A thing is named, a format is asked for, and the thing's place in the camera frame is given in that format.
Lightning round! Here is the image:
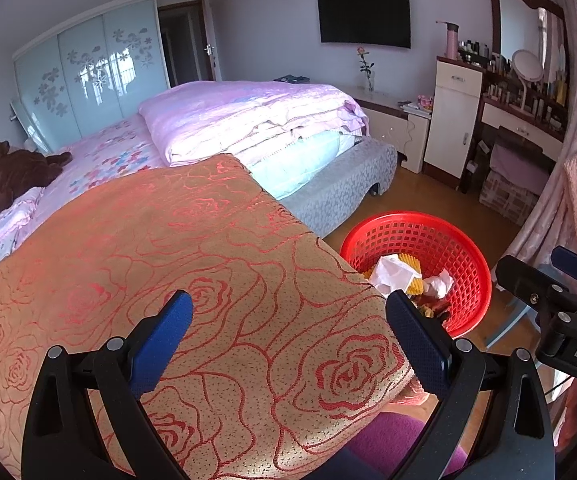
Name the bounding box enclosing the white paper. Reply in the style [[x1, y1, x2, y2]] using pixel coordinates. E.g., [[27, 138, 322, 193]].
[[421, 268, 454, 302]]

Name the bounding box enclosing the white cloth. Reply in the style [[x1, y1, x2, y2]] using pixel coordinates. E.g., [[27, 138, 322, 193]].
[[369, 255, 421, 296]]

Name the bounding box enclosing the black wall television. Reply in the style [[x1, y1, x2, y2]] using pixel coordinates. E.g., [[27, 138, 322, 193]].
[[317, 0, 412, 51]]

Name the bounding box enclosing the row of cosmetic bottles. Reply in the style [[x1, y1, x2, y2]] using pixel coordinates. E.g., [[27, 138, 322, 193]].
[[458, 37, 569, 128]]

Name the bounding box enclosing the red plastic mesh basket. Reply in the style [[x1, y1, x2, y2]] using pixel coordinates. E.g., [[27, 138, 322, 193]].
[[339, 212, 493, 339]]

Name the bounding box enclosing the round white makeup mirror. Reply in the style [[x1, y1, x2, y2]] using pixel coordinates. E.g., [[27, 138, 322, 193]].
[[511, 49, 546, 111]]

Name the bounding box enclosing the cream tv cabinet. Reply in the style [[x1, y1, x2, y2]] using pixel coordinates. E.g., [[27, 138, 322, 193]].
[[351, 85, 431, 173]]

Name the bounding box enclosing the white leaning board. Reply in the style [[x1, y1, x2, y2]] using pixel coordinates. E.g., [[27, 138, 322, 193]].
[[9, 99, 52, 153]]

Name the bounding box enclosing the light blue quilt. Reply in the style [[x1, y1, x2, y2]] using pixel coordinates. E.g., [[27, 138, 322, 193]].
[[242, 132, 364, 201]]

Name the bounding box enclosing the pink floral bed sheet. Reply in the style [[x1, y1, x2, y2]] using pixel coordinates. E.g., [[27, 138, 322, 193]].
[[33, 115, 169, 201]]

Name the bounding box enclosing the stool with purple cloth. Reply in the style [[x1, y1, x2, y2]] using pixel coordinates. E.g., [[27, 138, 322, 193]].
[[491, 127, 556, 196]]

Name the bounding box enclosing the grey upholstered bed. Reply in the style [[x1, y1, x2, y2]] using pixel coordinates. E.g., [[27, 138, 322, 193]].
[[0, 137, 398, 293]]

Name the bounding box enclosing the tall cream cabinet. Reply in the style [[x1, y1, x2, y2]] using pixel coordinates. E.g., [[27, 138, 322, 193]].
[[422, 55, 484, 180]]

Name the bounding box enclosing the dark wooden door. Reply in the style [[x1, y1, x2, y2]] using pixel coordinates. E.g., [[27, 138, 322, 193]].
[[157, 0, 224, 88]]

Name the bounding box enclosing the orange rose-patterned tablecloth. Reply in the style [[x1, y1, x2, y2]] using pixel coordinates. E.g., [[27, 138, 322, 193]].
[[0, 154, 416, 480]]

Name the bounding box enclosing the pink rose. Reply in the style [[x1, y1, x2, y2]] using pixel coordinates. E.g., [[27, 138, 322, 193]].
[[357, 46, 375, 78]]

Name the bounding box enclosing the folded pink duvet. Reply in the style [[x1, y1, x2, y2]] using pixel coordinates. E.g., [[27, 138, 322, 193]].
[[138, 80, 370, 168]]

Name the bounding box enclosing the large brown teddy bear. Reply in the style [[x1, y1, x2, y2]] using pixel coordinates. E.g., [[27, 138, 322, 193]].
[[0, 141, 73, 212]]

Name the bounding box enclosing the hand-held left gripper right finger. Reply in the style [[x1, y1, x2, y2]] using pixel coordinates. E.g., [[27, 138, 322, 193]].
[[385, 290, 556, 480]]

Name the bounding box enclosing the dark wood dressing table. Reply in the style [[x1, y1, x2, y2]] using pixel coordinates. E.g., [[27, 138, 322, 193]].
[[478, 0, 569, 161]]

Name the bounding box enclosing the frosted glass sliding wardrobe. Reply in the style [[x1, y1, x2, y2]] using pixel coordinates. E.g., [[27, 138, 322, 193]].
[[12, 0, 172, 153]]

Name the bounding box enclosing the white patterned storage box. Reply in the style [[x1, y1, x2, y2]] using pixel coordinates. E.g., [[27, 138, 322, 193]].
[[479, 170, 539, 223]]

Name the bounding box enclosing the pink water bottle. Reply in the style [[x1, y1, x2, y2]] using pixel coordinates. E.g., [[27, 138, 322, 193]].
[[435, 20, 460, 60]]

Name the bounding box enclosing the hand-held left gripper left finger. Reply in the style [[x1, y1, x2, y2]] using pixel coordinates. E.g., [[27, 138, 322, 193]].
[[21, 289, 194, 480]]

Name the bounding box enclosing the purple chair seat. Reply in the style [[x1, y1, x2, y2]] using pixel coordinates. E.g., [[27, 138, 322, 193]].
[[338, 402, 469, 480]]

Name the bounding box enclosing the pink ruffled small quilt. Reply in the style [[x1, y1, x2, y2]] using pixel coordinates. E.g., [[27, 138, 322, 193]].
[[0, 187, 44, 311]]

